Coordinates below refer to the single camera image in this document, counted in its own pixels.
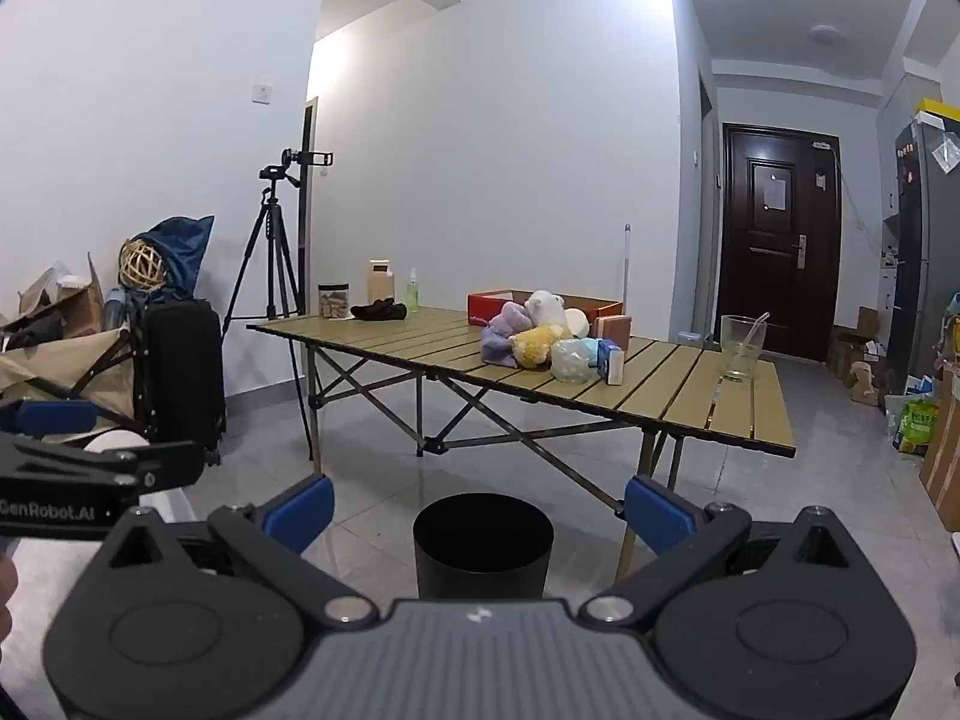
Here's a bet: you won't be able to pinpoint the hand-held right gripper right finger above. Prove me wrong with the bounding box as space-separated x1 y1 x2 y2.
577 474 863 627

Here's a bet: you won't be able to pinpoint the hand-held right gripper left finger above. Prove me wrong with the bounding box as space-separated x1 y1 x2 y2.
105 474 377 627

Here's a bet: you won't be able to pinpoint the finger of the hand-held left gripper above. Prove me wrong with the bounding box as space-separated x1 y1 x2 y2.
0 399 102 437
0 439 206 497

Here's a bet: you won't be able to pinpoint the blue and white carton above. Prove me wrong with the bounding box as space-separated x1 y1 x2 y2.
597 339 626 388

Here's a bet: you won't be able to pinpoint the clear plastic bag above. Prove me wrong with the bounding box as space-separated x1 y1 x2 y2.
550 337 601 386

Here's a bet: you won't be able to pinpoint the black trash bin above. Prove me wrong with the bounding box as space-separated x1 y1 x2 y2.
412 493 555 601

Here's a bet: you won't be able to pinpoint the yellow fluffy toy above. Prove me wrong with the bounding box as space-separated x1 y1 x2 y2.
509 323 574 369

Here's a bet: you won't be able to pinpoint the beige folding wagon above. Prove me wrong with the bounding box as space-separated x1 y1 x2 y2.
0 324 145 432

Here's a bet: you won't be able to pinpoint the black suitcase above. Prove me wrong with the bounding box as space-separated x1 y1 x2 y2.
138 298 227 464

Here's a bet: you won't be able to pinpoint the open cardboard box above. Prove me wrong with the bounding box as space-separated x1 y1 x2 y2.
0 252 107 352

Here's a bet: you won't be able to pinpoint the tan slatted folding table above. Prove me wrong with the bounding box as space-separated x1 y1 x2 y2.
246 306 797 580

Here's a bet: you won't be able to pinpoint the woven rattan ball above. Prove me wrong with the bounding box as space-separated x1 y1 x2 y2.
119 239 166 290

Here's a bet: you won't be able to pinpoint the clear glass pitcher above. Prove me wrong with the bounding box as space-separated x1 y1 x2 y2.
719 312 771 383

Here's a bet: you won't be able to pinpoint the dark blue bag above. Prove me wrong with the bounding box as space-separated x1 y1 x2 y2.
139 215 216 302

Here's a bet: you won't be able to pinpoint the white plush toy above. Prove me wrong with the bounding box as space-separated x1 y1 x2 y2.
523 290 569 331

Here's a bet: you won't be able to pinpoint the cardboard boxes by door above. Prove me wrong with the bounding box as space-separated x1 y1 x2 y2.
827 306 889 409

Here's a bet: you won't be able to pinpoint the red cardboard box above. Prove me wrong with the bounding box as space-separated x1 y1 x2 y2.
467 288 624 340

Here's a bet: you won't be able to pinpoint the green printed bag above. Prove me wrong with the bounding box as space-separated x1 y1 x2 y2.
895 398 940 456

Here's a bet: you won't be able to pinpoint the large brown cardboard box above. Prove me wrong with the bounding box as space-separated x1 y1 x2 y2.
918 358 960 512

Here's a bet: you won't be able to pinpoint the dark brown entrance door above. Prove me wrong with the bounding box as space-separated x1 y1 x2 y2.
721 123 843 362

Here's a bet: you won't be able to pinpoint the grey black cabinet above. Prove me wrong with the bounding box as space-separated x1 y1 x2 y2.
887 111 960 400

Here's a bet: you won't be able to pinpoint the black camera tripod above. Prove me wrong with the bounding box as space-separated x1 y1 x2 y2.
222 150 335 332

